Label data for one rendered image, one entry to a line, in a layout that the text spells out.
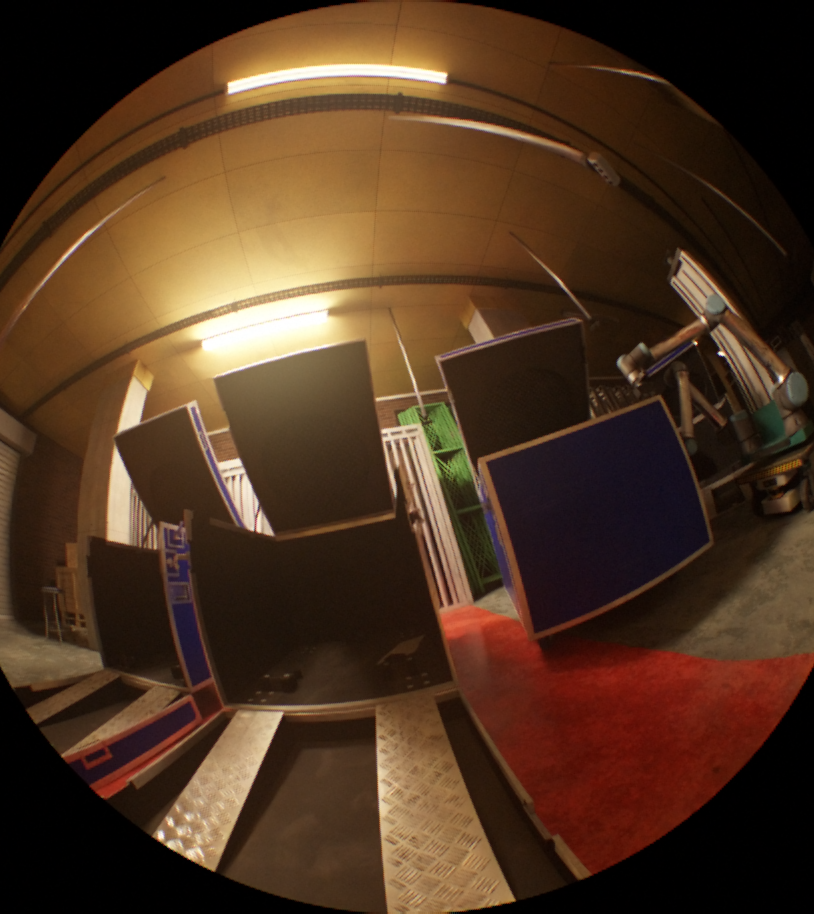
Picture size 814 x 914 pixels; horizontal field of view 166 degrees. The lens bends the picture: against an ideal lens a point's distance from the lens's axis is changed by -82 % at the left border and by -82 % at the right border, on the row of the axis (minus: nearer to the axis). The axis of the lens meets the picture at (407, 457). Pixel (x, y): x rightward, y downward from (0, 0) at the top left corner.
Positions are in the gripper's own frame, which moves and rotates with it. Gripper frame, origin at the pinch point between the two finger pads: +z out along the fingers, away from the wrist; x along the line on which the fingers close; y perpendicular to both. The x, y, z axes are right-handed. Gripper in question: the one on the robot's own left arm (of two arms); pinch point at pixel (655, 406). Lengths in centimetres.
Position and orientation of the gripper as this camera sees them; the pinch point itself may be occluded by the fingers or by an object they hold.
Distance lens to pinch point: 166.9
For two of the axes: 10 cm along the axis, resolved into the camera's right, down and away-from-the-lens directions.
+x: -9.4, 3.1, 1.6
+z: 1.9, 8.5, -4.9
